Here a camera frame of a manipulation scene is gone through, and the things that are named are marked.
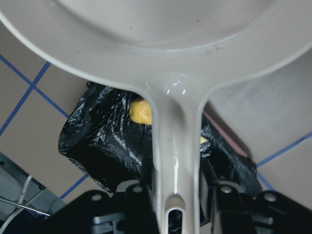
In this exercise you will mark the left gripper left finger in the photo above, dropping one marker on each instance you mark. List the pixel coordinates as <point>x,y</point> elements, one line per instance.
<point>139,212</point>

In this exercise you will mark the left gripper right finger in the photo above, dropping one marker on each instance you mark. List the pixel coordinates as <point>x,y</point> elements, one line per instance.
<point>227,212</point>

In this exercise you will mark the pale yellow peel scrap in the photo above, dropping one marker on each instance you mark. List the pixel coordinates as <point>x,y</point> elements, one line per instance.
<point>203,140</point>

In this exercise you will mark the yellow paper ball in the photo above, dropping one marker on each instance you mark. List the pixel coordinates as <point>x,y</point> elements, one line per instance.
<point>141,111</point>

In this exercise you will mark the beige plastic dustpan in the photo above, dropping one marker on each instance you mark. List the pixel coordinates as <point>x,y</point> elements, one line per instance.
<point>174,53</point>

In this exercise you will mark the left bin black liner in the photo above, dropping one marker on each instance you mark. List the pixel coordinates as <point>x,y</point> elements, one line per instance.
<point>100,138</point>

